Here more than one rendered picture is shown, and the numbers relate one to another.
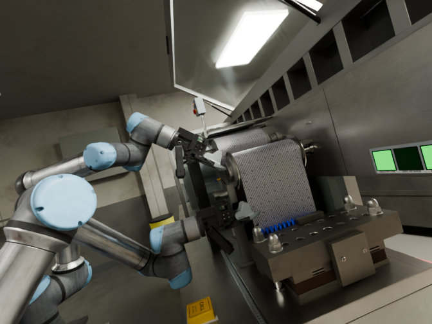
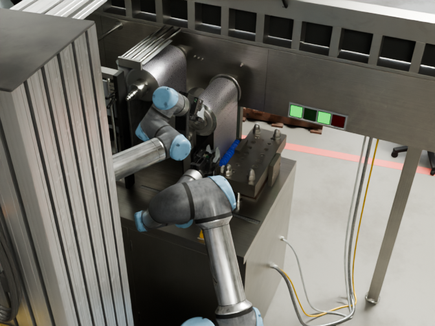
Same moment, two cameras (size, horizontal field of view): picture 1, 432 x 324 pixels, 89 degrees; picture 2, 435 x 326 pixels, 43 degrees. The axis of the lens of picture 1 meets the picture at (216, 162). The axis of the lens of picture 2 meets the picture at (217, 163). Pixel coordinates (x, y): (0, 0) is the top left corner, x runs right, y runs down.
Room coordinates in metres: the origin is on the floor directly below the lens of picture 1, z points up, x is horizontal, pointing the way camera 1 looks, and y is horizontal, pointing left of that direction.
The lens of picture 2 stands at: (-0.24, 1.41, 2.40)
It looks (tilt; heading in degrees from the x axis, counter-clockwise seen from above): 37 degrees down; 303
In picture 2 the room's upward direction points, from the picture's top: 1 degrees clockwise
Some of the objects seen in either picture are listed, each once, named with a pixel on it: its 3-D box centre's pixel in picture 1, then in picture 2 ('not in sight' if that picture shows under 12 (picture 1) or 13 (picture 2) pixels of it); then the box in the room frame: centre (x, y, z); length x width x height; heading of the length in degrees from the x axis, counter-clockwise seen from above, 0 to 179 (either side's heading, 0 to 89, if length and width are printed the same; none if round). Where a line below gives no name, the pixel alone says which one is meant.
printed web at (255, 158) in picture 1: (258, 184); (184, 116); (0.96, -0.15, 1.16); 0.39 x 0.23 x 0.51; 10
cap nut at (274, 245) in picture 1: (273, 241); (250, 173); (0.59, -0.09, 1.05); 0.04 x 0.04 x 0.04
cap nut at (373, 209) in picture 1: (373, 206); (276, 132); (0.64, -0.41, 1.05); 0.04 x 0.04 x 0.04
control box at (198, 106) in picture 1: (197, 107); not in sight; (1.35, 0.02, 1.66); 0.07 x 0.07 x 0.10; 17
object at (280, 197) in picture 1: (280, 198); (225, 135); (0.77, -0.18, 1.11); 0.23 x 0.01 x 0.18; 100
